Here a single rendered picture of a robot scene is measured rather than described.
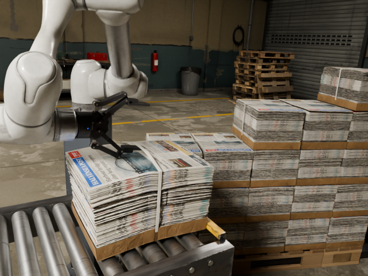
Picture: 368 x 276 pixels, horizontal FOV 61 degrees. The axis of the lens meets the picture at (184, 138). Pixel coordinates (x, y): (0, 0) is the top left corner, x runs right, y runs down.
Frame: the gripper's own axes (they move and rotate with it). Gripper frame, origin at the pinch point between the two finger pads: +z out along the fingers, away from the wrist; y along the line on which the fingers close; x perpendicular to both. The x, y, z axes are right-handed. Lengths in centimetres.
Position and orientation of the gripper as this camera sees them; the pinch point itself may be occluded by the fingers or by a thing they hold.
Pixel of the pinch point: (142, 125)
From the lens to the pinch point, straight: 98.2
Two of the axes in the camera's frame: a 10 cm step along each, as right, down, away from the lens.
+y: -1.4, 9.6, 2.4
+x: 5.1, 2.8, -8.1
